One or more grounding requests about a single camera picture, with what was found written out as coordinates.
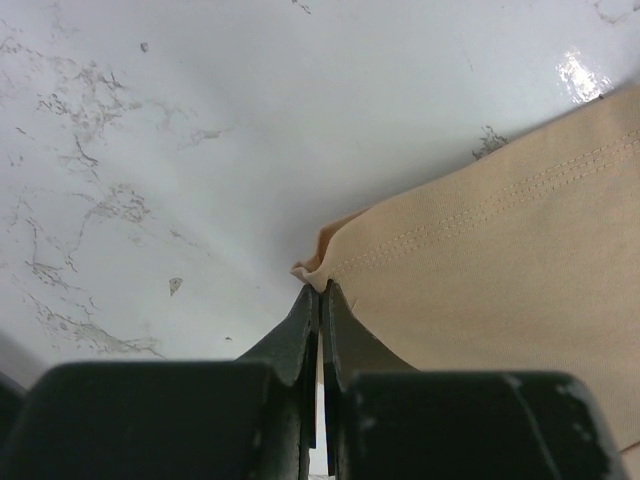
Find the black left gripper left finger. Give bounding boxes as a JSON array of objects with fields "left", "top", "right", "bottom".
[{"left": 1, "top": 287, "right": 320, "bottom": 479}]

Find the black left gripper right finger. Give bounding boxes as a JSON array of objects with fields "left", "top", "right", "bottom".
[{"left": 321, "top": 283, "right": 628, "bottom": 479}]

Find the tan beige t shirt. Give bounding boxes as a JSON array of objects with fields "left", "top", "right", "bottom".
[{"left": 293, "top": 88, "right": 639, "bottom": 448}]

